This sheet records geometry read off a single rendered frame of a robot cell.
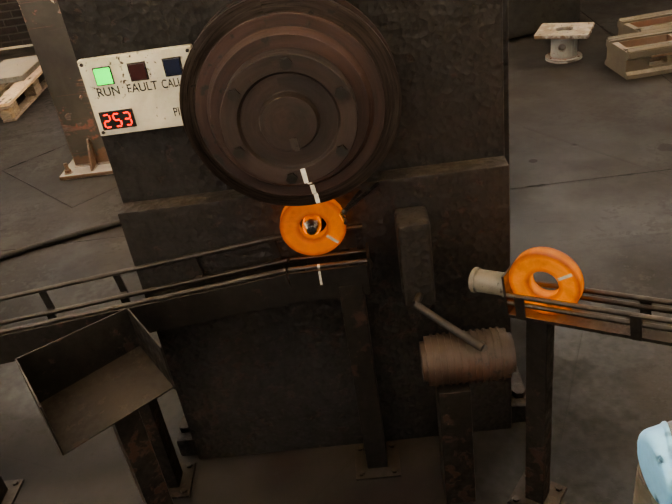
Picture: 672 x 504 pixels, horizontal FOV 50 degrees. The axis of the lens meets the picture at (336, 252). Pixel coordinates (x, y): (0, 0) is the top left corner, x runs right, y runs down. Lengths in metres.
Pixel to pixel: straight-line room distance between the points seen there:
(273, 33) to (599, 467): 1.46
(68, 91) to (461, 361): 3.26
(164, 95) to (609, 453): 1.54
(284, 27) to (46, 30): 3.02
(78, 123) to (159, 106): 2.81
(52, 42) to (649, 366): 3.42
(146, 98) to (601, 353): 1.65
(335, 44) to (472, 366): 0.80
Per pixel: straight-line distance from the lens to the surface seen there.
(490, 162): 1.77
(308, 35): 1.47
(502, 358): 1.74
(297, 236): 1.71
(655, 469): 0.92
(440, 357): 1.72
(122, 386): 1.71
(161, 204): 1.82
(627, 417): 2.35
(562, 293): 1.61
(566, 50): 5.24
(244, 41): 1.49
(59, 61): 4.44
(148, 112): 1.75
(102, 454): 2.49
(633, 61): 4.90
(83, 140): 4.57
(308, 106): 1.45
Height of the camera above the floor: 1.63
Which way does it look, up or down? 31 degrees down
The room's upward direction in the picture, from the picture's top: 9 degrees counter-clockwise
